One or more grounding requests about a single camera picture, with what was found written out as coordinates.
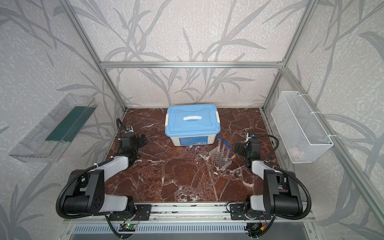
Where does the clear acrylic wall shelf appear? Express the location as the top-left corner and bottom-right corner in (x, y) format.
(9, 94), (98, 163)

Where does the clear acrylic test tube rack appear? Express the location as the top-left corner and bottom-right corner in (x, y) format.
(209, 148), (232, 170)

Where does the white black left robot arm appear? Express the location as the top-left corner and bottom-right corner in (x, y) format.
(56, 132), (147, 219)

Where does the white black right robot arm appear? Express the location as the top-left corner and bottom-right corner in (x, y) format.
(234, 136), (304, 219)

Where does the white wire mesh basket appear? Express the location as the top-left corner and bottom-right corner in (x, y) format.
(271, 91), (334, 164)

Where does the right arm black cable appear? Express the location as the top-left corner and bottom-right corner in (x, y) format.
(254, 134), (312, 221)

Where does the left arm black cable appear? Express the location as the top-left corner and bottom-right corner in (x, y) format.
(55, 117), (127, 220)

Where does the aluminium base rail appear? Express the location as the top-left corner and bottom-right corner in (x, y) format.
(63, 202), (316, 224)

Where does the blue plastic bin lid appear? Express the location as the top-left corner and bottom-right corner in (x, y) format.
(165, 104), (221, 137)

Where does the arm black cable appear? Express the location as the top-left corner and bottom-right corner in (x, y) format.
(55, 117), (127, 220)
(254, 134), (312, 221)

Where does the blue capped test tube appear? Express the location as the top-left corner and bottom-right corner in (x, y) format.
(221, 141), (227, 157)
(224, 146), (232, 161)
(217, 136), (222, 153)

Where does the white plastic storage bin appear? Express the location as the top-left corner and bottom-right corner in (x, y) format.
(169, 134), (217, 147)

